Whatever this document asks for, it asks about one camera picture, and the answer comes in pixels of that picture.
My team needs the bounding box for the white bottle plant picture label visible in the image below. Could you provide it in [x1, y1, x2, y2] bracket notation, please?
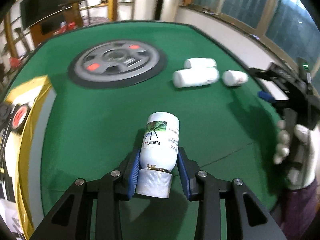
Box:
[136, 112, 180, 199]

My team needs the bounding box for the white gloved right hand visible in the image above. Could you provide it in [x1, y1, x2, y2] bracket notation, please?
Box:
[273, 120, 319, 190]

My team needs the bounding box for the red label white pill bottle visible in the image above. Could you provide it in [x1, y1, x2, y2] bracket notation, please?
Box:
[222, 70, 248, 87]

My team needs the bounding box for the gold rimmed white tray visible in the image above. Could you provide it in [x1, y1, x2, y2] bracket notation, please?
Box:
[1, 76, 56, 239]

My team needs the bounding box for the window with green glass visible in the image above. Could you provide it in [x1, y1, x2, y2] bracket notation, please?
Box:
[183, 0, 319, 71]

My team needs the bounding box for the green label white pill bottle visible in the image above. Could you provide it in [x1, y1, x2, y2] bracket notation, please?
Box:
[183, 57, 217, 69]

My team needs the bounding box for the middle white pill bottle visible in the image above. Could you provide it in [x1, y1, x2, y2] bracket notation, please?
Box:
[172, 67, 220, 88]

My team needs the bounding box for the red plastic bag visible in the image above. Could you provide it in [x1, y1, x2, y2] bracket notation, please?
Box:
[53, 21, 78, 35]

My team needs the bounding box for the dark wooden chair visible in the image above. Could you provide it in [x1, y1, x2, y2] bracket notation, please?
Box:
[59, 0, 91, 28]

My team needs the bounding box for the black flat screen television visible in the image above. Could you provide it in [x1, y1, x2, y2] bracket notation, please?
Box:
[19, 0, 83, 30]

